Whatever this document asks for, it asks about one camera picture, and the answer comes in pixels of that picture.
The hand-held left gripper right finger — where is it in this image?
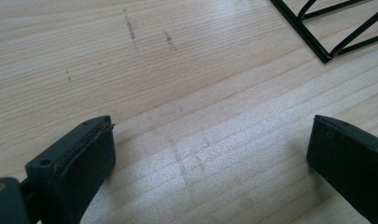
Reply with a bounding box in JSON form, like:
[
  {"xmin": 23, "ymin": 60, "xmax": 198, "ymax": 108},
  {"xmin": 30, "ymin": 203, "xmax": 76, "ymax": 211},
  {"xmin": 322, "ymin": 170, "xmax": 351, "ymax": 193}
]
[{"xmin": 306, "ymin": 114, "xmax": 378, "ymax": 224}]

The black wire rack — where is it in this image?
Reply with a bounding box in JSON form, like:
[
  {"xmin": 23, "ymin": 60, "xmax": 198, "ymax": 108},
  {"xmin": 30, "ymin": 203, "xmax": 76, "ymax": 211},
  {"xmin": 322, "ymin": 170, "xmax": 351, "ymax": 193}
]
[{"xmin": 269, "ymin": 0, "xmax": 378, "ymax": 64}]

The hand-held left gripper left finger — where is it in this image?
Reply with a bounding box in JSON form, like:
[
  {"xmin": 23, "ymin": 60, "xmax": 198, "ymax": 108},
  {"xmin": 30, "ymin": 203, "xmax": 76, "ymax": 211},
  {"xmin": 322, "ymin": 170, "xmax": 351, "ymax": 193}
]
[{"xmin": 24, "ymin": 115, "xmax": 117, "ymax": 224}]

